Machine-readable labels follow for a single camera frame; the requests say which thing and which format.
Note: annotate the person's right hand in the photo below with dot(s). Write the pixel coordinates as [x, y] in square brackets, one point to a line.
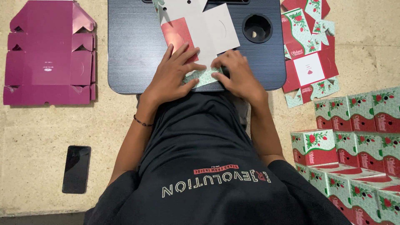
[242, 79]

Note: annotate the person's left hand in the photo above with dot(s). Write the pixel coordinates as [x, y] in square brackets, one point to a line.
[167, 79]

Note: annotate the person's right fingers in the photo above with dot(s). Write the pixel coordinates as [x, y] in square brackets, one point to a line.
[225, 62]

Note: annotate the floral cardboard box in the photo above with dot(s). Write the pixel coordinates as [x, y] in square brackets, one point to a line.
[207, 31]

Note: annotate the pile of flat floral blanks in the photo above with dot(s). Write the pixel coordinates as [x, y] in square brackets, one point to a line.
[309, 62]

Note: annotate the black printed t-shirt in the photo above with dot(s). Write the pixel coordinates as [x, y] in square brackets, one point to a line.
[200, 150]

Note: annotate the dark woodgrain lap desk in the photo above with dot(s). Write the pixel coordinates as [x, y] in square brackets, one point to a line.
[134, 47]

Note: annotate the stack of assembled floral boxes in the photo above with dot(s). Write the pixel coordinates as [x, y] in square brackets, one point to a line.
[359, 150]

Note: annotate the flat purple cardboard box blank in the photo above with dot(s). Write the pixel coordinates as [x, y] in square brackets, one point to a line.
[47, 53]

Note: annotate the black smartphone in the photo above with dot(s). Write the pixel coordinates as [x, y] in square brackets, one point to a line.
[76, 168]

